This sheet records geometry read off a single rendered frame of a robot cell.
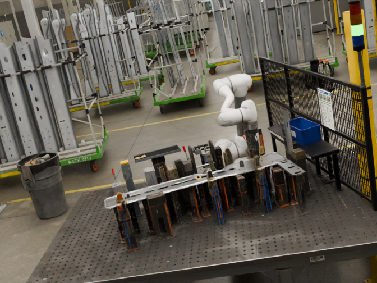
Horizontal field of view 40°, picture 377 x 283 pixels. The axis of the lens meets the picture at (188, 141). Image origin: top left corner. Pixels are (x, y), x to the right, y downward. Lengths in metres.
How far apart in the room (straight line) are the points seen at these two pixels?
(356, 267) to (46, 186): 3.66
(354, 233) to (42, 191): 4.02
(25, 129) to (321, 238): 5.62
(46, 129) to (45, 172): 1.84
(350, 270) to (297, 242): 1.06
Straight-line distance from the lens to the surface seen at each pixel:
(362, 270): 4.41
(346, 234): 3.46
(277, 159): 3.94
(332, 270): 4.42
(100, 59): 11.66
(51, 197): 6.48
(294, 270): 3.46
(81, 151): 7.90
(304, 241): 3.44
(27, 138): 8.20
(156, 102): 10.04
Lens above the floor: 2.41
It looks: 17 degrees down
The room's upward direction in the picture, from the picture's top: 12 degrees counter-clockwise
